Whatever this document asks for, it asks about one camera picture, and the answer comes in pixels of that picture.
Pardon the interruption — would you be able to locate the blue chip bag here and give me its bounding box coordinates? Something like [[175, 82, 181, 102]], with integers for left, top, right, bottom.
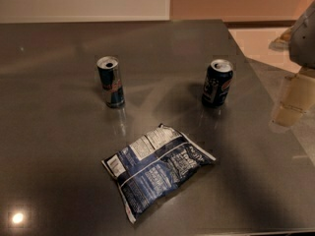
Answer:
[[102, 124, 216, 223]]

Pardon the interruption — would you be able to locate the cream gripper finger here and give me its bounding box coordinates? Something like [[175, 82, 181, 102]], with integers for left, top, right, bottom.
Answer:
[[273, 67, 315, 127], [269, 28, 292, 50]]

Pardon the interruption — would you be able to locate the redbull can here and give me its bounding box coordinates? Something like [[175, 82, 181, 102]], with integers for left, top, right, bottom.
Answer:
[[96, 56, 125, 108]]

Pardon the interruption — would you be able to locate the pepsi can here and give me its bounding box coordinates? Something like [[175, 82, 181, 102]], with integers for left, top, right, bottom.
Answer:
[[202, 59, 233, 107]]

